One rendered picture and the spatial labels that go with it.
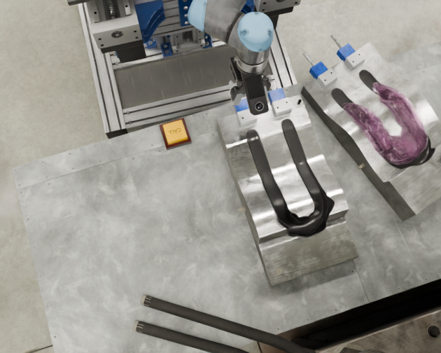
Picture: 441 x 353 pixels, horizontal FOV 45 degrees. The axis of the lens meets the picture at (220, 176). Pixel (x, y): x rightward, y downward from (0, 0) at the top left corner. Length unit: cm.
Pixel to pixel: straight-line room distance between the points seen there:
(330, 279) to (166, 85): 118
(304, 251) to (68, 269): 67
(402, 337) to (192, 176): 76
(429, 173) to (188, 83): 116
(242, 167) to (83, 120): 122
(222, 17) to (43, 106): 161
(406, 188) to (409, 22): 147
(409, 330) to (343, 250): 30
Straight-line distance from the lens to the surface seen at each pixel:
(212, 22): 120
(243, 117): 156
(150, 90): 238
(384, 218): 167
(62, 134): 260
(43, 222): 166
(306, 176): 155
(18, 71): 279
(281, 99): 160
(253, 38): 116
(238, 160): 155
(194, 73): 240
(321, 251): 155
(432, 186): 162
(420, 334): 169
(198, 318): 150
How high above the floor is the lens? 237
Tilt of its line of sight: 75 degrees down
